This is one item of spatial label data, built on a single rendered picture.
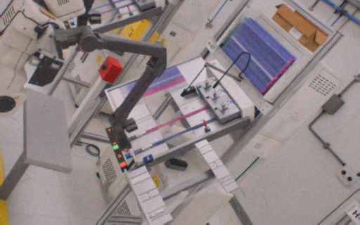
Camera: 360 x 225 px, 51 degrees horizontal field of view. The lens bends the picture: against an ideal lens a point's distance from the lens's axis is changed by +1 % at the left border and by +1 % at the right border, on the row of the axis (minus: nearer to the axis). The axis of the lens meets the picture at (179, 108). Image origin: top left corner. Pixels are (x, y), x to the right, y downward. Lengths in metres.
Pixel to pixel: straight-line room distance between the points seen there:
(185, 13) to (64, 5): 1.85
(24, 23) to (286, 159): 2.80
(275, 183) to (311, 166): 0.40
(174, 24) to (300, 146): 1.64
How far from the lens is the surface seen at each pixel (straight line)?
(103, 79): 2.93
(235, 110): 2.23
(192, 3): 3.41
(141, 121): 2.33
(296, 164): 3.76
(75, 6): 1.75
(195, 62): 2.65
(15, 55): 1.86
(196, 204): 2.71
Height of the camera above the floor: 1.82
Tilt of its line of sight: 21 degrees down
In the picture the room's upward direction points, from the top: 39 degrees clockwise
